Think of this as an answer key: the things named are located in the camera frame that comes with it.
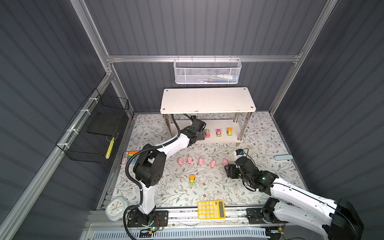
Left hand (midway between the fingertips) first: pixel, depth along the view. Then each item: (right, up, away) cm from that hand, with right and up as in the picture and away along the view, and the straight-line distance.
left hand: (197, 132), depth 95 cm
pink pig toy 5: (+18, -19, -3) cm, 26 cm away
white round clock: (-41, -37, -21) cm, 59 cm away
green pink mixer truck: (+14, 0, +3) cm, 15 cm away
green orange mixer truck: (-3, -27, -12) cm, 30 cm away
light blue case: (+55, -16, -1) cm, 57 cm away
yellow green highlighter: (-41, -7, -27) cm, 49 cm away
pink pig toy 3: (+3, -18, -2) cm, 19 cm away
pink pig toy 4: (+10, -20, -4) cm, 22 cm away
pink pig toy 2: (-4, -18, -2) cm, 18 cm away
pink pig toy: (-11, -18, -3) cm, 21 cm away
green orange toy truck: (+22, 0, +3) cm, 23 cm away
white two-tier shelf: (+14, +11, -21) cm, 28 cm away
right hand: (+18, -19, -13) cm, 30 cm away
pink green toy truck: (+7, -2, +1) cm, 8 cm away
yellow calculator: (+7, -39, -20) cm, 44 cm away
